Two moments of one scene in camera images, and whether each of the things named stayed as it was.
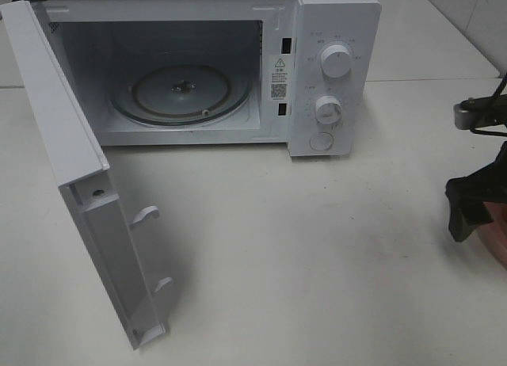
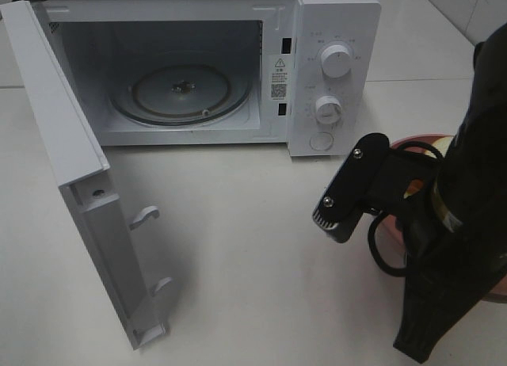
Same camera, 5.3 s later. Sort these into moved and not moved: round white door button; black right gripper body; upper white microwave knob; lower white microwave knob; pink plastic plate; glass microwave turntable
Moved: pink plastic plate; black right gripper body
Not moved: upper white microwave knob; round white door button; lower white microwave knob; glass microwave turntable
